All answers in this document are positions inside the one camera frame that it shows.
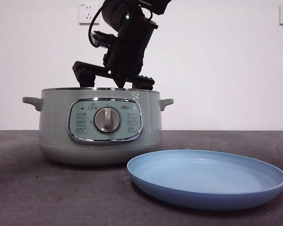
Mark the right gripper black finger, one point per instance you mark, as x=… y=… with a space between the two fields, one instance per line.
x=143 y=83
x=86 y=75

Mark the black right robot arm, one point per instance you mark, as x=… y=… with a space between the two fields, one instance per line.
x=113 y=11

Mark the grey round control dial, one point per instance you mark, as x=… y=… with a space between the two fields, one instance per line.
x=107 y=120

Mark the pale green electric steamer pot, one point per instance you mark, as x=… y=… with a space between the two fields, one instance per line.
x=56 y=131

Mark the blue round plate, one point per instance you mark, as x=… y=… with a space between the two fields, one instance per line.
x=202 y=181

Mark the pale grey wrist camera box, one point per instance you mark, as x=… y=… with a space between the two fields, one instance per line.
x=97 y=42

